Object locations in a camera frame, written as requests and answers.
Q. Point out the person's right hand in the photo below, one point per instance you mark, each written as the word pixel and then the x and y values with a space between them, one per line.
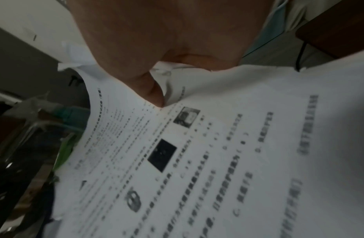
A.
pixel 170 30

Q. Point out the dense text document stack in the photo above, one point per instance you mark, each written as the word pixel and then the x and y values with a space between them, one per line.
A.
pixel 111 120

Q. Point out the paper sheets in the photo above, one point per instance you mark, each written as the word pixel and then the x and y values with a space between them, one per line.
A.
pixel 199 151

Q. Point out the printed instruction sheets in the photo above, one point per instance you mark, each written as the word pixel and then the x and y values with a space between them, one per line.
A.
pixel 331 139

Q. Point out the light teal storage bag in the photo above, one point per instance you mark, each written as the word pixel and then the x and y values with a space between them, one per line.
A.
pixel 276 25

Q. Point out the teal spray bottle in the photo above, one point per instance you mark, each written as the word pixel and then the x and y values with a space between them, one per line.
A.
pixel 73 118

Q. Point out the white framed frosted door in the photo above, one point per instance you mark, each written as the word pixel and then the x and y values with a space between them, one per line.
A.
pixel 23 14

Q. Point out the green packet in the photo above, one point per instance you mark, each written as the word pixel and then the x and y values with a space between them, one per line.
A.
pixel 65 153

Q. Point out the dark brown wooden stool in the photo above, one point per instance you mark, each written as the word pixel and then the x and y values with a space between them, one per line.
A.
pixel 340 28

